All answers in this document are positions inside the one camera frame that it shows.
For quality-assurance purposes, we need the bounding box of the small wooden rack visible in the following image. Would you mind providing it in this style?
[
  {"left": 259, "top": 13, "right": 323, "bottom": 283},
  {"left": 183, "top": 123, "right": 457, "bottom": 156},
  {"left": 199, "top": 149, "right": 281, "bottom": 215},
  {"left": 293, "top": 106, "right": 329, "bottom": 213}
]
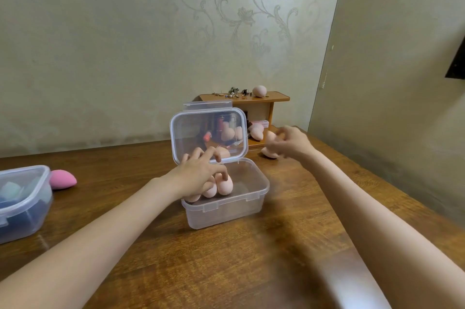
[{"left": 199, "top": 91, "right": 291, "bottom": 150}]

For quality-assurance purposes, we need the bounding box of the person's left hand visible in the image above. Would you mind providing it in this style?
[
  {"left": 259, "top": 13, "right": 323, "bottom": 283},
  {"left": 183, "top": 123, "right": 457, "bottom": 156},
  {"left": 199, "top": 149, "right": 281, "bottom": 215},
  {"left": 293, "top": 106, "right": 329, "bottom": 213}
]
[{"left": 159, "top": 146, "right": 230, "bottom": 204}]

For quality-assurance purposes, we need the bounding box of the pale green door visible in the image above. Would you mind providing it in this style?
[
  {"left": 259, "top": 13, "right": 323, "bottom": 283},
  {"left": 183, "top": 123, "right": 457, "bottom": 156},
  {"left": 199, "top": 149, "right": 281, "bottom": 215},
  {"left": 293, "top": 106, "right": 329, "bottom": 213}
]
[{"left": 308, "top": 0, "right": 465, "bottom": 228}]

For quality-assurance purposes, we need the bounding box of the person's left forearm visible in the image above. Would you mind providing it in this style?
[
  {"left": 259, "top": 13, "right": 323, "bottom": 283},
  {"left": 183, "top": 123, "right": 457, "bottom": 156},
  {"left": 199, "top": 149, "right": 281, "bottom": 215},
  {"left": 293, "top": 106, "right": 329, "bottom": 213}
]
[{"left": 0, "top": 178, "right": 182, "bottom": 309}]

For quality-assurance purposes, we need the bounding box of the person's right forearm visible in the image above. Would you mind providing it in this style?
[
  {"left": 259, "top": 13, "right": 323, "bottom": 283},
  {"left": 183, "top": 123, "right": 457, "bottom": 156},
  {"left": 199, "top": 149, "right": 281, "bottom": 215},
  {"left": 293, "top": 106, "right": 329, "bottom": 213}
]
[{"left": 303, "top": 149, "right": 465, "bottom": 309}]

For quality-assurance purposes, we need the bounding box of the small clear plastic box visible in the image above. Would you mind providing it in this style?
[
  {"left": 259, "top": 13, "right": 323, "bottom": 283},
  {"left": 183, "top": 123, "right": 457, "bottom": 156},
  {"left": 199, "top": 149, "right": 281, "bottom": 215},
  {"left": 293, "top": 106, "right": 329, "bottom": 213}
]
[{"left": 0, "top": 165, "right": 54, "bottom": 245}]

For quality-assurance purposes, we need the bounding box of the group of blue green sponges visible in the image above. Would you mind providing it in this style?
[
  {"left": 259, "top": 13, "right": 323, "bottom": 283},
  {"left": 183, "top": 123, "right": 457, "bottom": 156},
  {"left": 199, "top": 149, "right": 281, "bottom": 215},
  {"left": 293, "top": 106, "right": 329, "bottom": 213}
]
[{"left": 0, "top": 180, "right": 44, "bottom": 218}]

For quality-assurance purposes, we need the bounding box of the pile of makeup sponges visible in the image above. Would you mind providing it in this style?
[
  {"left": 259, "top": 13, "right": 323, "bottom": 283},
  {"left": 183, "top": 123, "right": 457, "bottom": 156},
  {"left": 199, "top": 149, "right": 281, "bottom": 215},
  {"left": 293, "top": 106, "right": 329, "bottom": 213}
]
[{"left": 214, "top": 123, "right": 281, "bottom": 160}]

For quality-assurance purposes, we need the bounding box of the person's right hand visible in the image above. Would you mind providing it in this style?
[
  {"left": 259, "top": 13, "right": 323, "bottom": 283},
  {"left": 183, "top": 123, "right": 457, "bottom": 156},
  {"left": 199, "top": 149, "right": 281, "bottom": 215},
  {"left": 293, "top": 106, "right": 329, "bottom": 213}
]
[{"left": 264, "top": 125, "right": 317, "bottom": 161}]

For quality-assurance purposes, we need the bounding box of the hot pink sponge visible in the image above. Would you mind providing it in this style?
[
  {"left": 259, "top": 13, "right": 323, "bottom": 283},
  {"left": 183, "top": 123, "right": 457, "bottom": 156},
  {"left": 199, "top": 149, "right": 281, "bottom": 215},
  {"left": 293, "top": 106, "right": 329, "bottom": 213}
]
[{"left": 49, "top": 170, "right": 78, "bottom": 191}]

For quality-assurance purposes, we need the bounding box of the large clear plastic container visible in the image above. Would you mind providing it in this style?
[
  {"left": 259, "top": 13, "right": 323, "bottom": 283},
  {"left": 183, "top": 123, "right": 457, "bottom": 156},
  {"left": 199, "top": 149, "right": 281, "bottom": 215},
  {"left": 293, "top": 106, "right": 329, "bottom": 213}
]
[{"left": 170, "top": 101, "right": 271, "bottom": 230}]

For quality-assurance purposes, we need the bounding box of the pile of metal hair clips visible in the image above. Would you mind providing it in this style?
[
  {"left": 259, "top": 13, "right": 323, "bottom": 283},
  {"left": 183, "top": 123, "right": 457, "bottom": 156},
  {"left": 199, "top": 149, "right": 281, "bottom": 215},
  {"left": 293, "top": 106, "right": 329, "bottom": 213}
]
[{"left": 212, "top": 86, "right": 253, "bottom": 99}]

